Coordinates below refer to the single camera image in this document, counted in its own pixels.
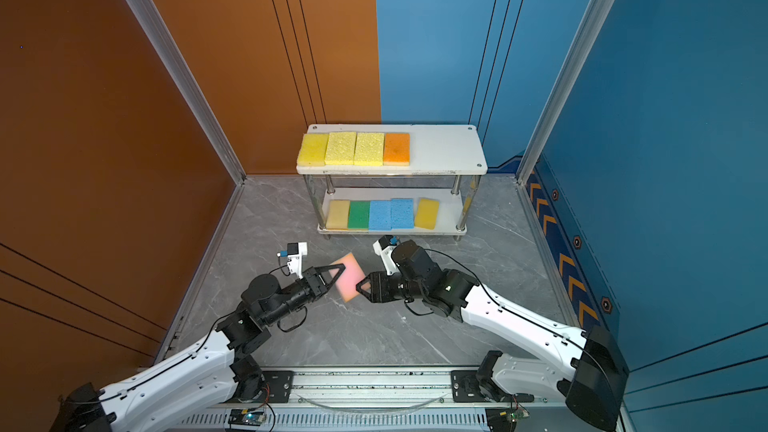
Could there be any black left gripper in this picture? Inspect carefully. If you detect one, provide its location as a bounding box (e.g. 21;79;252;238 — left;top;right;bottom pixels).
264;263;344;331

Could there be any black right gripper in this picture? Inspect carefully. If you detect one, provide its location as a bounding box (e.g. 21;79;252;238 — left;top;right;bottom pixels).
353;271;428;304

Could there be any pink sponge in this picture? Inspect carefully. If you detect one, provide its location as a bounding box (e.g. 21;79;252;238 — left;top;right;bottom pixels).
332;253;365;302

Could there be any pale yellow sponge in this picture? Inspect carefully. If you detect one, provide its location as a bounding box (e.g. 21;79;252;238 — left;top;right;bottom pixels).
326;200;351;230

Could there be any green sponge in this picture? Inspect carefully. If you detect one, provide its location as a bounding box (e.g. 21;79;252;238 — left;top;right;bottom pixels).
347;201;370;230

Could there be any blue sponge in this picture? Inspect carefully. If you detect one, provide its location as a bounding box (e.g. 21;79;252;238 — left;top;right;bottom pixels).
390;198;415;230
368;200;392;231

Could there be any lime porous sponge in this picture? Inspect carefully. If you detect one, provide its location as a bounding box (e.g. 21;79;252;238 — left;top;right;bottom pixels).
325;131;357;166
353;132;386;167

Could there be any bright yellow sponge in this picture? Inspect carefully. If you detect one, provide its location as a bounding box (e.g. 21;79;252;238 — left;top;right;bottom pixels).
296;133;329;167

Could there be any orange sponge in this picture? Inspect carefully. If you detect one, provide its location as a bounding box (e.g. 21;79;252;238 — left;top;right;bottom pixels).
383;133;410;167

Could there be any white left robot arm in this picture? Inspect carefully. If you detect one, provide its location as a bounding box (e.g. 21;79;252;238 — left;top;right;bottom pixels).
51;263;346;431

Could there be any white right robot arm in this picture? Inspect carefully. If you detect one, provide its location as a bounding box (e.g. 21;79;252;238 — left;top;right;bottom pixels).
356;236;629;431

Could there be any white two-tier shelf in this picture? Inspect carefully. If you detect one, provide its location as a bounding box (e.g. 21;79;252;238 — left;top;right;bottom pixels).
296;124;488;238

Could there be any green circuit board left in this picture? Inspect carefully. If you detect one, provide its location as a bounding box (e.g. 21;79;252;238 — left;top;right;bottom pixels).
227;408;268;430

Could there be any green circuit board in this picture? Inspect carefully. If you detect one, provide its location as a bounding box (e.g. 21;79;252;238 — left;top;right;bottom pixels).
485;408;530;432
227;408;268;430

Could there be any green circuit board right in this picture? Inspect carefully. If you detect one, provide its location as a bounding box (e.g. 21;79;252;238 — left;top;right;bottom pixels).
485;408;530;432

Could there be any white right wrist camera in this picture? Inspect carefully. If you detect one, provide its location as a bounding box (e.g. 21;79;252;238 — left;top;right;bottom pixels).
373;235;399;276

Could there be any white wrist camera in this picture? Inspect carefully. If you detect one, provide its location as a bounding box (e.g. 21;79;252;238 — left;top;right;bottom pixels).
373;235;399;276
277;242;308;279

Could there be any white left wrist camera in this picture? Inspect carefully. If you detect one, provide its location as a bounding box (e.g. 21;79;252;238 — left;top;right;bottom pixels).
277;242;308;279

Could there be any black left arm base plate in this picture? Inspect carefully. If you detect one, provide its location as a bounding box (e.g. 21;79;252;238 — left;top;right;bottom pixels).
262;370;295;404

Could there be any aluminium front rail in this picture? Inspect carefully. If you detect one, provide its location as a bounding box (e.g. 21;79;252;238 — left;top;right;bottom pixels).
164;366;592;431

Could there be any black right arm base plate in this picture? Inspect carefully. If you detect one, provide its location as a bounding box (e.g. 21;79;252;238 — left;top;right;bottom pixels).
450;370;535;404

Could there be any aluminium corner post left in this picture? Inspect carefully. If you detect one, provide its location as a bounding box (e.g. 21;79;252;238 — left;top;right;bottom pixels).
125;0;247;186

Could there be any aluminium corner post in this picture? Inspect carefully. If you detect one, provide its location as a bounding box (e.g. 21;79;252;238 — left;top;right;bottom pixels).
516;0;615;186
125;0;247;186

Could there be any aluminium corner post right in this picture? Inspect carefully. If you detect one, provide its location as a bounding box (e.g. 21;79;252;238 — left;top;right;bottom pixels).
516;0;615;186

